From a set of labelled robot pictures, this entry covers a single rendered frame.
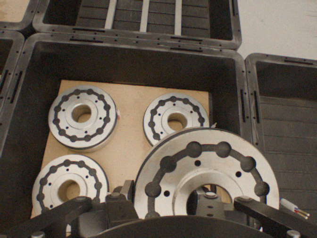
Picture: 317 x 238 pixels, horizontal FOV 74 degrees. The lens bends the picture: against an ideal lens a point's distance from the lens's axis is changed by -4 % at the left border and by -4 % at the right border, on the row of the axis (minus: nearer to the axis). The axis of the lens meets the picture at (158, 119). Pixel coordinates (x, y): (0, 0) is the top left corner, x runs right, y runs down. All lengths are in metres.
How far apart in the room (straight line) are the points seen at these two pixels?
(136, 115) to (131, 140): 0.04
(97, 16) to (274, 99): 0.38
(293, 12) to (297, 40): 0.11
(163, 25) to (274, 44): 0.37
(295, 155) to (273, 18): 0.48
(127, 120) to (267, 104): 0.25
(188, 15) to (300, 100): 0.28
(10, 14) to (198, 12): 0.38
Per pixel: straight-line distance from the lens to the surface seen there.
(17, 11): 0.55
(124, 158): 0.35
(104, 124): 0.33
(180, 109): 0.33
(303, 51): 0.76
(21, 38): 0.35
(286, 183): 0.42
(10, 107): 0.30
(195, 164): 0.16
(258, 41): 0.70
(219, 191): 0.18
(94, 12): 0.50
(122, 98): 0.38
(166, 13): 0.50
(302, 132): 0.46
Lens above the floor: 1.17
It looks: 70 degrees down
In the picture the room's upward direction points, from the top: 12 degrees clockwise
